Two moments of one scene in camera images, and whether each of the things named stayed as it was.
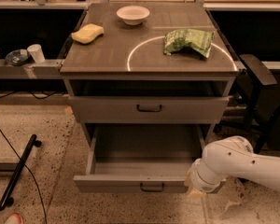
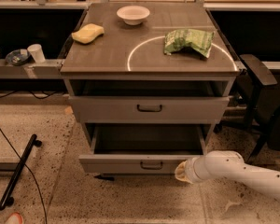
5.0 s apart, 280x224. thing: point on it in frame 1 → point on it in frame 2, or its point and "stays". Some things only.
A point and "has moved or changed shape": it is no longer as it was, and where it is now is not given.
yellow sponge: x=87 y=34 stays
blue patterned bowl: x=17 y=57 stays
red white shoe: x=14 y=218 stays
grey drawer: x=141 y=158 has moved or changed shape
